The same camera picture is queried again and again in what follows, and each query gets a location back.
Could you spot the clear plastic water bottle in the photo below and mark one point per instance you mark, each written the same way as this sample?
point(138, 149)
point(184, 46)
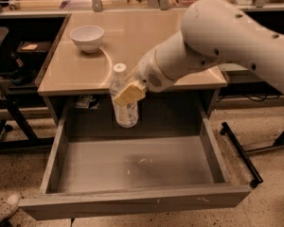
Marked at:
point(125, 116)

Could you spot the white ceramic bowl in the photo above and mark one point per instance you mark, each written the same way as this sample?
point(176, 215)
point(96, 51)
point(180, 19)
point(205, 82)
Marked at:
point(87, 39)

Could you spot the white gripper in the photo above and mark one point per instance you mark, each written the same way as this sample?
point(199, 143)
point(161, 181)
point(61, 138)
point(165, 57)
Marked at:
point(147, 70)

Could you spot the open grey drawer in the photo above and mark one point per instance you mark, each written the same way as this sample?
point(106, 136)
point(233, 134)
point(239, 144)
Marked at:
point(92, 176)

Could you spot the beige top counter cabinet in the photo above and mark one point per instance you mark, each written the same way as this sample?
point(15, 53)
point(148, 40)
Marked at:
point(128, 35)

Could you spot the black wheeled stand base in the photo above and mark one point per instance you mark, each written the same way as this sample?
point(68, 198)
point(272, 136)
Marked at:
point(245, 150)

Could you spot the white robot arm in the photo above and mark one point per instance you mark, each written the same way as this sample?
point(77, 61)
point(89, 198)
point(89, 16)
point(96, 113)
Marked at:
point(211, 32)

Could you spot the white shoe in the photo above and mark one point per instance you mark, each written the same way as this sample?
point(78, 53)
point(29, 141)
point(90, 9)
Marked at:
point(9, 207)

